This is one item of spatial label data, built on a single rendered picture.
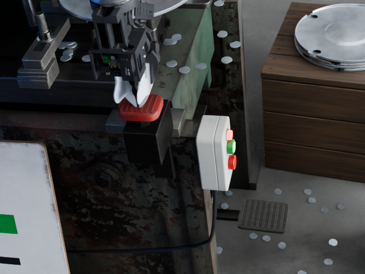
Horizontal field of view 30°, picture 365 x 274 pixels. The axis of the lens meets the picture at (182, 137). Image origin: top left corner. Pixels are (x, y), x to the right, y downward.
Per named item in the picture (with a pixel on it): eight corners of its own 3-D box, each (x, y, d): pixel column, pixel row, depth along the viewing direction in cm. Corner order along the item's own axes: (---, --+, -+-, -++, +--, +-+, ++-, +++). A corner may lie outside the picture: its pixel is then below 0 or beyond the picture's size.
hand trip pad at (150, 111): (170, 128, 117) (164, 92, 112) (162, 150, 113) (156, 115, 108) (131, 125, 119) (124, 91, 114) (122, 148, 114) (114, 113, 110)
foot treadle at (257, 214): (288, 216, 177) (289, 202, 173) (284, 246, 170) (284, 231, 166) (75, 191, 189) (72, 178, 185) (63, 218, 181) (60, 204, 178)
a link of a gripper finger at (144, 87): (131, 124, 107) (121, 77, 101) (140, 101, 111) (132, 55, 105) (150, 125, 106) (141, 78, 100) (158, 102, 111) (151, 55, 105)
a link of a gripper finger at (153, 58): (132, 84, 107) (123, 37, 101) (134, 78, 108) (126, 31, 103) (161, 85, 106) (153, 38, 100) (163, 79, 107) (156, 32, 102)
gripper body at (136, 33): (93, 83, 101) (76, 12, 93) (110, 50, 107) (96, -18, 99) (143, 85, 99) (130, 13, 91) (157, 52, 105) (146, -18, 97)
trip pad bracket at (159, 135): (181, 174, 130) (169, 93, 117) (170, 211, 123) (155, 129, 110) (151, 172, 131) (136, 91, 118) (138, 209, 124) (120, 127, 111)
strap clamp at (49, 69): (79, 38, 136) (68, -7, 129) (49, 89, 124) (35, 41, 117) (51, 38, 137) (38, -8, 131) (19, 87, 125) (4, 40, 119)
